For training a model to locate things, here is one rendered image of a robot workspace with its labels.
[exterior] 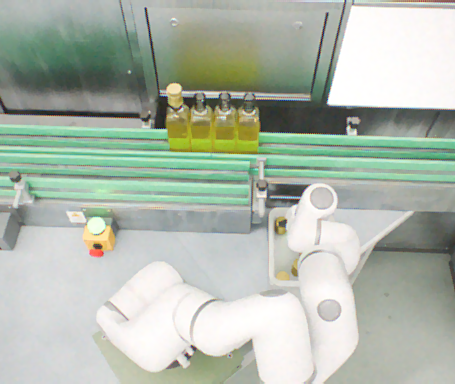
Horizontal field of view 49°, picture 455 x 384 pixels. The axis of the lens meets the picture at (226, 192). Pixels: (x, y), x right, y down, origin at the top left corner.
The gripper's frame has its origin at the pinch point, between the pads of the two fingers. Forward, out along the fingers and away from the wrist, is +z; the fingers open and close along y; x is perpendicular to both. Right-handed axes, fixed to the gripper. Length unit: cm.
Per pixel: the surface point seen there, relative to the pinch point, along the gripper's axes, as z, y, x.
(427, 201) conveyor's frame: 5.7, -36.2, -9.6
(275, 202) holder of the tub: 8.7, 6.1, -9.7
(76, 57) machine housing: -16, 59, -41
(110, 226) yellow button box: 2, 51, -1
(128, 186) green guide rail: -9.5, 44.6, -8.2
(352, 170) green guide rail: -3.9, -13.3, -15.1
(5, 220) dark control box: 1, 79, -2
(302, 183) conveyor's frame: -0.3, -0.5, -12.5
